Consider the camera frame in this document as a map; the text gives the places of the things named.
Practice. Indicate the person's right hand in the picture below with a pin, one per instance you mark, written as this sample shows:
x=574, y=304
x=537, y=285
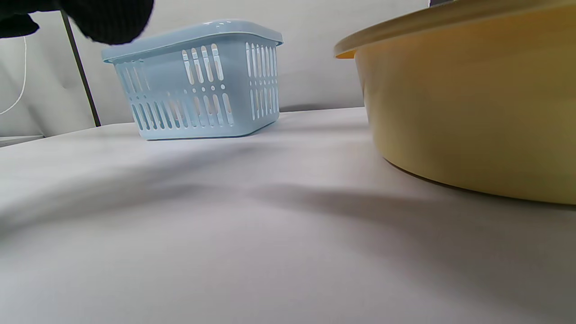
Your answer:
x=108, y=18

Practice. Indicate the light blue plastic basket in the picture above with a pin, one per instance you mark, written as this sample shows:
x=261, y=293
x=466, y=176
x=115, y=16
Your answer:
x=180, y=67

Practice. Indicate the yellow plastic basin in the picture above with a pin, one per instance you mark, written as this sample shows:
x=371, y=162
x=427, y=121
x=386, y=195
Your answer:
x=472, y=103

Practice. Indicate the dark vertical wall strip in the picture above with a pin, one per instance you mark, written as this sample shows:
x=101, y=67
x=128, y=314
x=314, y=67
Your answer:
x=83, y=76

